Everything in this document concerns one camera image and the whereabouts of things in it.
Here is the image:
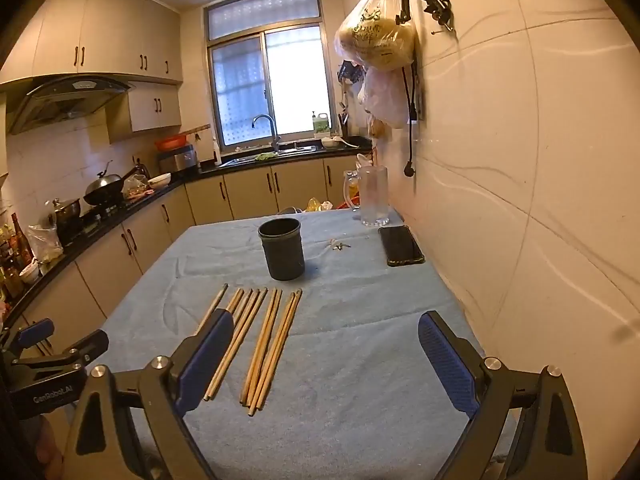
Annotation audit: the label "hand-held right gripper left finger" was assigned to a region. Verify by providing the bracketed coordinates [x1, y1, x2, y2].
[62, 308, 236, 480]

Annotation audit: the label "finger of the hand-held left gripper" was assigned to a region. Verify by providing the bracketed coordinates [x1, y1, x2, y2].
[15, 329, 110, 370]
[0, 317, 56, 356]

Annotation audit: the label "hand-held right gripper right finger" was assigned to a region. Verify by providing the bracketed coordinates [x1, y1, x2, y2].
[418, 310, 588, 480]

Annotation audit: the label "set of wooden chopsticks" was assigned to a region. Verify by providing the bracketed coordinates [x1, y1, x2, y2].
[192, 283, 304, 417]

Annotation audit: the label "black plastic utensil cup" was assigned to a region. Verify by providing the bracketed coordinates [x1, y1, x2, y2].
[258, 217, 306, 281]

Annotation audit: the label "person's left hand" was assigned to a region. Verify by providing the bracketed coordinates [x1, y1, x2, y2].
[32, 415, 66, 480]

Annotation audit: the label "group of condiment bottles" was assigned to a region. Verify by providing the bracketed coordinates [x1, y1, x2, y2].
[0, 212, 36, 301]

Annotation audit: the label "clear crumpled plastic bag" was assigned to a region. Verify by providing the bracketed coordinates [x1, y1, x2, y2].
[27, 222, 66, 263]

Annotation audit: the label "blue tablecloth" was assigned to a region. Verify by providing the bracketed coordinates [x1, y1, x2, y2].
[97, 207, 506, 480]

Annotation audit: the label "steel cooking pot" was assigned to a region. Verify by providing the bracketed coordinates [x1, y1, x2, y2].
[47, 197, 83, 241]

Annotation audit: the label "black smartphone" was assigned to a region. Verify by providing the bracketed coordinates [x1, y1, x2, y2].
[378, 225, 426, 267]

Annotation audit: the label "gas stove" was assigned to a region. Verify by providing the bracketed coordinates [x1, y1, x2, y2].
[75, 200, 128, 226]

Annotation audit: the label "black wok with lid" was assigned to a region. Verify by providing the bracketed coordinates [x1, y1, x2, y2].
[82, 162, 126, 206]

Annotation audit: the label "plastic bag of food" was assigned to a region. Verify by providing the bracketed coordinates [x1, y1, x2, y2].
[121, 174, 153, 198]

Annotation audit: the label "beige lower kitchen cabinets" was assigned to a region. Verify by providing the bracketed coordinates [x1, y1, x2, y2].
[20, 155, 371, 356]

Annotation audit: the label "beige kitchen cabinets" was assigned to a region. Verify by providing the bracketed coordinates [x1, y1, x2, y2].
[20, 155, 371, 356]
[0, 0, 183, 143]

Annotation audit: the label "clear glass pitcher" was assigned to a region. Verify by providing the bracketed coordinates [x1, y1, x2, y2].
[343, 165, 391, 227]

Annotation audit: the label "stainless steel countertop appliance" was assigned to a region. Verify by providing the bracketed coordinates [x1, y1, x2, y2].
[159, 145, 197, 173]

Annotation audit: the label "stainless steel sink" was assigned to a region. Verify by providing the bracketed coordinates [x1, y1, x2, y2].
[220, 145, 318, 166]

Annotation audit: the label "black range hood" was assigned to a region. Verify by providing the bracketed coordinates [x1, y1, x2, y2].
[5, 75, 136, 136]

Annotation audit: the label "black kitchen countertop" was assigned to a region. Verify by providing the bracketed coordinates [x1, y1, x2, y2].
[0, 137, 373, 321]

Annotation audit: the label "chrome sink faucet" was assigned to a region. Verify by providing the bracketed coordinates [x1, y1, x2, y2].
[251, 114, 281, 153]

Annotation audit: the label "hanging white plastic bag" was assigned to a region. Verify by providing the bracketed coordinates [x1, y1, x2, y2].
[357, 65, 413, 128]

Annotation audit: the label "kitchen window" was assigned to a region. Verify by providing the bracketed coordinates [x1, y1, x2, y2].
[202, 0, 336, 156]

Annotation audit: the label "beige upper kitchen cabinets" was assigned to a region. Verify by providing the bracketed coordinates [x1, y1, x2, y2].
[0, 0, 183, 143]

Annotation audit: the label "hanging yellow plastic bag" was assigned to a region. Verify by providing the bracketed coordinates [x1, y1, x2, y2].
[334, 0, 417, 70]

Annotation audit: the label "black power cable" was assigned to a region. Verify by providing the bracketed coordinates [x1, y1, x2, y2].
[400, 67, 421, 178]

